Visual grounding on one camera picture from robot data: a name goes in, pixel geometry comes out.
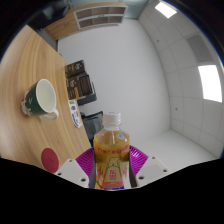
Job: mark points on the yellow-labelled drink bottle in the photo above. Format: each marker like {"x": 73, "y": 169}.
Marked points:
{"x": 111, "y": 156}

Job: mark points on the white and green booklet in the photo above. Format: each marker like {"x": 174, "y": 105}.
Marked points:
{"x": 75, "y": 115}

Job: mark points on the black leather sofa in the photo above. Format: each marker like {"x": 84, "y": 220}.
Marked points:
{"x": 50, "y": 16}

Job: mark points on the black mesh office chair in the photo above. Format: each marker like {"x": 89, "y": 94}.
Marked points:
{"x": 91, "y": 128}

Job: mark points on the flat round red coaster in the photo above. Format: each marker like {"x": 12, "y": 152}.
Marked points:
{"x": 50, "y": 160}

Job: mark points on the green and white mug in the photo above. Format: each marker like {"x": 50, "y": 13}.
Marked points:
{"x": 36, "y": 100}

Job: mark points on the brown cardboard box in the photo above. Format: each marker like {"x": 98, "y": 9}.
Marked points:
{"x": 72, "y": 88}

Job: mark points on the wide dark brown box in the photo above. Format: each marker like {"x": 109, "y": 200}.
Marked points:
{"x": 85, "y": 86}

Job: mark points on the grey ceiling air vent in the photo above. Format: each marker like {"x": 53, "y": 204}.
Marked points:
{"x": 200, "y": 48}

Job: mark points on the rectangular ceiling light panel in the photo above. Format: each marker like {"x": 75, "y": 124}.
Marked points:
{"x": 210, "y": 83}
{"x": 165, "y": 9}

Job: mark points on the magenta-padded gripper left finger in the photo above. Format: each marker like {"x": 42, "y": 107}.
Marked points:
{"x": 71, "y": 171}

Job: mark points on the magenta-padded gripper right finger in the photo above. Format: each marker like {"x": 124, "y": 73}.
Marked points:
{"x": 150, "y": 170}

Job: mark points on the small dark brown box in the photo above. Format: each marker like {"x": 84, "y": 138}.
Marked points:
{"x": 74, "y": 68}

